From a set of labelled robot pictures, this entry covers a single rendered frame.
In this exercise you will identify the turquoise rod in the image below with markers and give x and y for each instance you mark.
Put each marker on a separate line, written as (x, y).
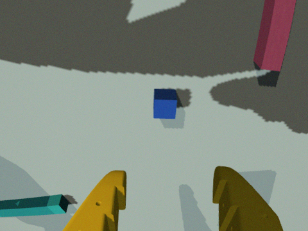
(45, 205)

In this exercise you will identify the small blue cube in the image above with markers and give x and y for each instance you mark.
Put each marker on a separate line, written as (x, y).
(164, 104)

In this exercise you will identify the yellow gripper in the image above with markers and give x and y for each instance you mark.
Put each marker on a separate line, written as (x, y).
(241, 208)

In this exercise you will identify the pink rod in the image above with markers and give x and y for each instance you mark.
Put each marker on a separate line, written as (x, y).
(274, 31)

